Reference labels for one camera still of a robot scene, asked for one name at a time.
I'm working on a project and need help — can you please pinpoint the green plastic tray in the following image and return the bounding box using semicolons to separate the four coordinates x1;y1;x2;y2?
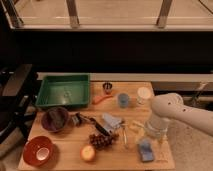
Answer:
36;74;90;109

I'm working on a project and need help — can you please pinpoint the blue sponge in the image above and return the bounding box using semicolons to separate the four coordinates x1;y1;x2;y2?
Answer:
138;139;154;162

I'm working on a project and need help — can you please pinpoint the red yellow apple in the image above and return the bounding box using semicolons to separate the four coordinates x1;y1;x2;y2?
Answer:
80;145;96;162

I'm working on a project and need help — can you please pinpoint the dark purple bowl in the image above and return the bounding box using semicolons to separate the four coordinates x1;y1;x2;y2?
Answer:
41;107;69;132

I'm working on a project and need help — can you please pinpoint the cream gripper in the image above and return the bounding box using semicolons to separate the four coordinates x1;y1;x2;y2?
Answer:
144;120;168;142

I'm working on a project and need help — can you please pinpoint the blue plastic cup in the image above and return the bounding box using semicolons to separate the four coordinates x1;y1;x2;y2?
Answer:
118;93;129;108

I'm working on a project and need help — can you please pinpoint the red bowl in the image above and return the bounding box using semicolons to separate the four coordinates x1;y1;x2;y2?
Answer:
23;136;53;166

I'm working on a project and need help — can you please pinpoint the black handled knife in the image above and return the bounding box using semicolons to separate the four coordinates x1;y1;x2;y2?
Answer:
81;115;110;136

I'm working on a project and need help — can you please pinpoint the bunch of red grapes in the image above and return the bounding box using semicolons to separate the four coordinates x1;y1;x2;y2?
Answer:
89;133;119;150

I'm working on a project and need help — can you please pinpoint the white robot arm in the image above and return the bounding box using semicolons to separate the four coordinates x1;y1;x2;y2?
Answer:
144;93;213;139

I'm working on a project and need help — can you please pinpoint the metal spoon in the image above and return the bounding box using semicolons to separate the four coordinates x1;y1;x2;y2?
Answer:
121;124;128;149

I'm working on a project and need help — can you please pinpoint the dark small object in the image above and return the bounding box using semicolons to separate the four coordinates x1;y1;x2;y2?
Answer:
72;113;83;126

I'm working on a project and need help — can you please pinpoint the dark chair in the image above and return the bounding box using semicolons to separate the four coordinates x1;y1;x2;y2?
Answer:
0;64;37;144

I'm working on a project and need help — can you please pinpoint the blue grey cloth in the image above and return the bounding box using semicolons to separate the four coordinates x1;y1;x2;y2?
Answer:
102;113;122;132

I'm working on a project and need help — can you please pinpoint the white cup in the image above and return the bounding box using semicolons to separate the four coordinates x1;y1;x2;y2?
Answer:
137;87;152;104

